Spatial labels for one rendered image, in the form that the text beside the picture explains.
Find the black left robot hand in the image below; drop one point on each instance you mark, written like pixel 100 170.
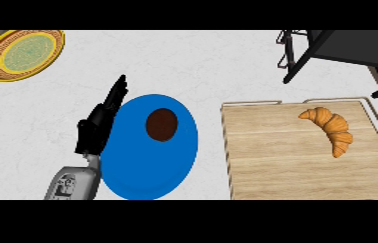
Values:
pixel 100 122

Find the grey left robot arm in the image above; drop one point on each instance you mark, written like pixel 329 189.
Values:
pixel 74 182

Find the dark brown round can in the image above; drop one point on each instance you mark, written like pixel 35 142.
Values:
pixel 161 124

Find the pale wooden tray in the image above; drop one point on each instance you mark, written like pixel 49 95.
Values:
pixel 300 160

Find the black tiered shelf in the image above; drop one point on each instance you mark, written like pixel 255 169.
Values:
pixel 339 48

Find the blue round plate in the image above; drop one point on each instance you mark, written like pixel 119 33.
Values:
pixel 147 160

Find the yellow patterned round plate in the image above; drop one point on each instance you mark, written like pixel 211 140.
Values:
pixel 26 53

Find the golden brown croissant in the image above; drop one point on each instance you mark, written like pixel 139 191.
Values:
pixel 334 128

